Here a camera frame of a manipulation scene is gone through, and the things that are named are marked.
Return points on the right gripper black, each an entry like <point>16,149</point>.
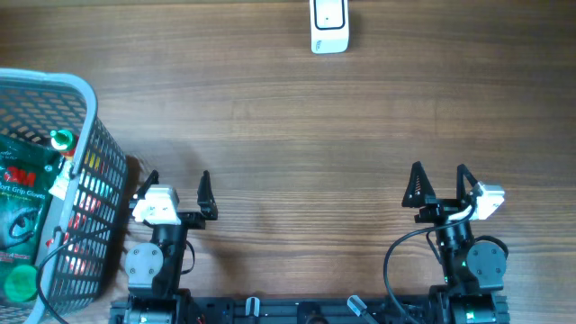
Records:
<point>437,207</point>

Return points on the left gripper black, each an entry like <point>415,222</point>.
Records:
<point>205,200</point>

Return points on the red chili sauce bottle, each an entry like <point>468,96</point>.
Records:
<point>65,142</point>

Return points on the green 3M gloves packet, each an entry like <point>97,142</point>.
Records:
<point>28,171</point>

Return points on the green lid jar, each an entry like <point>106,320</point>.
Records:
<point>20,284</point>

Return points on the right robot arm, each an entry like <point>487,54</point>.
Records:
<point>473,267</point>

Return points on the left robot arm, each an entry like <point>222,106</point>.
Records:
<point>154,268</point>

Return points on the white barcode scanner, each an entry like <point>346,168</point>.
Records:
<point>329,26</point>

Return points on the grey plastic shopping basket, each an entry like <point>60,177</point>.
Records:
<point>83,218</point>

